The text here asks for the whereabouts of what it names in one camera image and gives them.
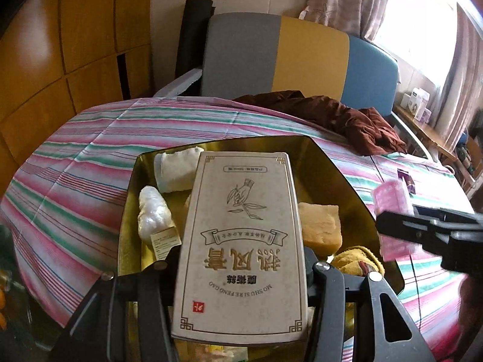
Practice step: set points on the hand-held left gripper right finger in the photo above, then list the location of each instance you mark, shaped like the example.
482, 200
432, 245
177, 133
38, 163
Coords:
320, 271

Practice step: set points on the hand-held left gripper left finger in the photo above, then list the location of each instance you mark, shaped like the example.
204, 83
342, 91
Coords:
158, 271

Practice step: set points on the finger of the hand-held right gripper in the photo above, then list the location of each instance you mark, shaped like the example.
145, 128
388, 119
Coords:
452, 215
411, 230

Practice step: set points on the yellow sock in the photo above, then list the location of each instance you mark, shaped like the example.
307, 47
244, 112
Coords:
354, 262

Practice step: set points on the pink dotted tissue packet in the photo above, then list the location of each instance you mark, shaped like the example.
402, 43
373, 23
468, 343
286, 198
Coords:
392, 200

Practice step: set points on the yellow sponge block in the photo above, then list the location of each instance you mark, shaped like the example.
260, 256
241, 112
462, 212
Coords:
320, 226

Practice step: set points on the white knit bundle with label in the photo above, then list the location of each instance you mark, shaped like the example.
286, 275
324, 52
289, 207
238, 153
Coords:
153, 211

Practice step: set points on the cream cardboard box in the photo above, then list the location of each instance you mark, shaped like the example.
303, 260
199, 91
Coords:
241, 241

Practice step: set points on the gold tin box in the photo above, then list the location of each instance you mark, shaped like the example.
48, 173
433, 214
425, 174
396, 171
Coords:
332, 169

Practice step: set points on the white towel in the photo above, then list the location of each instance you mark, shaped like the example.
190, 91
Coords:
173, 169

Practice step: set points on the purple snack packet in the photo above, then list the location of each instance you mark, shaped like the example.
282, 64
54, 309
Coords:
405, 179

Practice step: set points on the wooden shelf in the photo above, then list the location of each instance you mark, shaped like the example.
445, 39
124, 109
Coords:
434, 139

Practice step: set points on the purple product box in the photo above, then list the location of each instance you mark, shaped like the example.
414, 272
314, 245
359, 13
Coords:
426, 116

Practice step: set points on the white product box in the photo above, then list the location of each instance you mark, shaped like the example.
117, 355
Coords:
417, 100

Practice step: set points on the pink floral curtain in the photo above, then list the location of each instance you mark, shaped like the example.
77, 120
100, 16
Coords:
466, 83
339, 0

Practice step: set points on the brown cloth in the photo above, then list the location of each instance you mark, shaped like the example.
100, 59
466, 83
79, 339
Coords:
320, 113

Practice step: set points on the grey yellow blue headboard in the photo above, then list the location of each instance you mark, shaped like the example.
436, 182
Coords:
309, 56

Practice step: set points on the wooden wardrobe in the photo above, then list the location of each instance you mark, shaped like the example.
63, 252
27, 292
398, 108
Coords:
56, 64

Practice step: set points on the black rolled mat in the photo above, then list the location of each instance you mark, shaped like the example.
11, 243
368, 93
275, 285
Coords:
192, 37

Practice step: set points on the white bed frame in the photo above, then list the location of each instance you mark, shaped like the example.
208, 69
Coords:
177, 86

